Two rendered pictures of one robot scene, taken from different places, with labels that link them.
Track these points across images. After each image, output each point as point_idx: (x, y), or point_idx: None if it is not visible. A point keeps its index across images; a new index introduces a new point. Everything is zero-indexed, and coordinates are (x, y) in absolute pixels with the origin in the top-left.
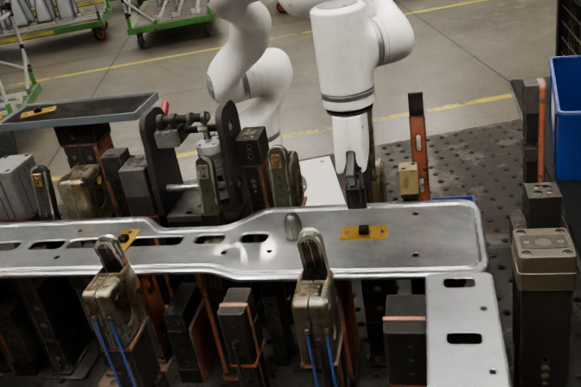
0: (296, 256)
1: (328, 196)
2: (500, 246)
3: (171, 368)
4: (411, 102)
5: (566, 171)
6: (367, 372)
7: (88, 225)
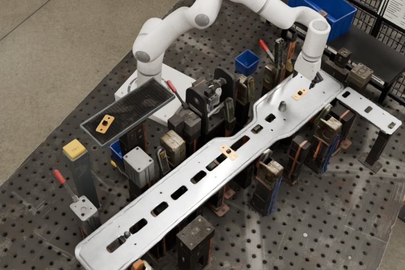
0: (295, 115)
1: (181, 79)
2: (265, 65)
3: (232, 189)
4: (294, 37)
5: (330, 38)
6: None
7: (197, 158)
